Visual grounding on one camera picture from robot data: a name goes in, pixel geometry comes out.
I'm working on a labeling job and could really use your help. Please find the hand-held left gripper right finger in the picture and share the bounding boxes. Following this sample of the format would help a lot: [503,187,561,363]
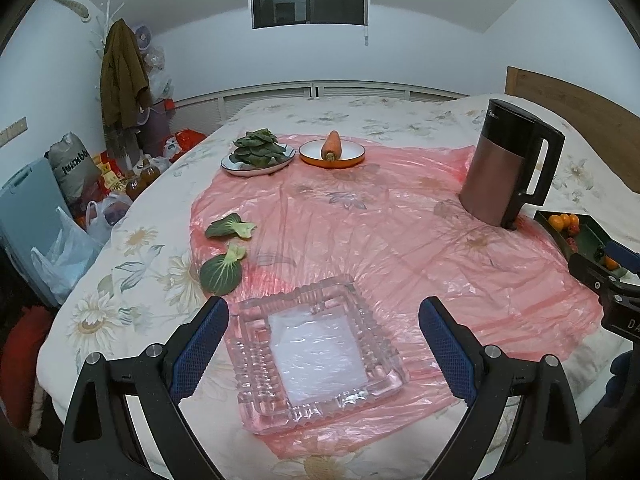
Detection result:
[418,296,586,480]

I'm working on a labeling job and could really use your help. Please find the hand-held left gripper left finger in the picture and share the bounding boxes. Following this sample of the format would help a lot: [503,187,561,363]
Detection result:
[60,296,231,480]

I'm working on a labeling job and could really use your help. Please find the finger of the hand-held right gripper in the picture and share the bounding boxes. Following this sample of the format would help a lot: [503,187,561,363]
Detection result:
[604,240,640,278]
[567,252,623,293]

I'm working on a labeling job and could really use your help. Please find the green metal tray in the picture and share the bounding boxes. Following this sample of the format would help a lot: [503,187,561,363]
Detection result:
[534,210,640,281]

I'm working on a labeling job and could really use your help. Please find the person's right forearm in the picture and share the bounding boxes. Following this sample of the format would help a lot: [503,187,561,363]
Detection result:
[607,352,640,411]

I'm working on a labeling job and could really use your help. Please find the bok choy leaf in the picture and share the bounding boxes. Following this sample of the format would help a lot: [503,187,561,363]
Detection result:
[205,213,257,241]
[200,244,247,297]

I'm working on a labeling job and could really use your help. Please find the clear glass square dish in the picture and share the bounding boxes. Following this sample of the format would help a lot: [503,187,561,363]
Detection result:
[226,275,407,436]

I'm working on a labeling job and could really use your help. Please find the pink plastic sheet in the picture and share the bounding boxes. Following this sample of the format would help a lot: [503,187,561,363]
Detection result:
[189,132,603,461]

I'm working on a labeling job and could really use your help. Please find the copper and black electric kettle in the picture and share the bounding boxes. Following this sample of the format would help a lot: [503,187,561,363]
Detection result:
[458,98,566,232]

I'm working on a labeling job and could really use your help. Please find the clear bag with dark contents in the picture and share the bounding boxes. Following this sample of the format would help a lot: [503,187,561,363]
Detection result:
[85,195,133,233]

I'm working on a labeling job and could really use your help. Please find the white plastic bag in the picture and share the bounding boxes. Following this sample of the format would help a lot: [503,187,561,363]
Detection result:
[31,206,106,305]

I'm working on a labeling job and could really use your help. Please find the wooden headboard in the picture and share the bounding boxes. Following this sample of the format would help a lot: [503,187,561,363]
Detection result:
[505,66,640,147]

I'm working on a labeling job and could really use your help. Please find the red cloth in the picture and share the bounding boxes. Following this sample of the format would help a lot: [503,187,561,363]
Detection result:
[0,305,56,431]

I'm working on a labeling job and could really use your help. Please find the yellow and red boxes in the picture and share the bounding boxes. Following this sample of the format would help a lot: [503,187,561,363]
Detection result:
[94,150,126,193]

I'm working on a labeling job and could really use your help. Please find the pile of green leaves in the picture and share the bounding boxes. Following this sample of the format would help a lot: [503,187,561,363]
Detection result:
[231,129,287,168]

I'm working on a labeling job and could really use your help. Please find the red plastic bag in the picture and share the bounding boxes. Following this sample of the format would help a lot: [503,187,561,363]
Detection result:
[162,129,207,161]

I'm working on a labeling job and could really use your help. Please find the white plate with dark rim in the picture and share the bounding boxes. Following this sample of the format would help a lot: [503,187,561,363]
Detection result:
[221,142,296,177]

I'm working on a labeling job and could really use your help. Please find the orange and white plate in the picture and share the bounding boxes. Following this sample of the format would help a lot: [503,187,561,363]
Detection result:
[298,139,366,168]

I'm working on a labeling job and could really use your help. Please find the light blue plastic box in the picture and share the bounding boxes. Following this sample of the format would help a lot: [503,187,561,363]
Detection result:
[0,157,76,306]

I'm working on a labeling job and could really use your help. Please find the purple bin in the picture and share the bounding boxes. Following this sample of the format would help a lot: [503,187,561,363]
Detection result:
[137,102,172,155]

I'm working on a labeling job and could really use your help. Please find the grey printed sack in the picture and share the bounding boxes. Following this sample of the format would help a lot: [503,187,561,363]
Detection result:
[48,132,101,200]

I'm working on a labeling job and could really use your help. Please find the carrot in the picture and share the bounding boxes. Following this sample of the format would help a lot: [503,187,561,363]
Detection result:
[320,130,343,162]

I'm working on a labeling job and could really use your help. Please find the white slatted radiator cover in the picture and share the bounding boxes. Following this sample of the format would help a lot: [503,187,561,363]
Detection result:
[172,81,463,136]

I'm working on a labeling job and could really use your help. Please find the brown coat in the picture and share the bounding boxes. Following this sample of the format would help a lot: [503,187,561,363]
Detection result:
[100,19,152,131]

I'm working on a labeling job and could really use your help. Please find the white coat rack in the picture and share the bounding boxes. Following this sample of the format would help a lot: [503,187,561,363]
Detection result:
[89,1,126,61]

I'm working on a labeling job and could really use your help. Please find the wall switch panel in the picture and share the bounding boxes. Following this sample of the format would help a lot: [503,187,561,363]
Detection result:
[0,116,27,147]

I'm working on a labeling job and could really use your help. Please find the beige wall hose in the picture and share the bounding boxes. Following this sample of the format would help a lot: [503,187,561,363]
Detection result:
[42,0,92,23]

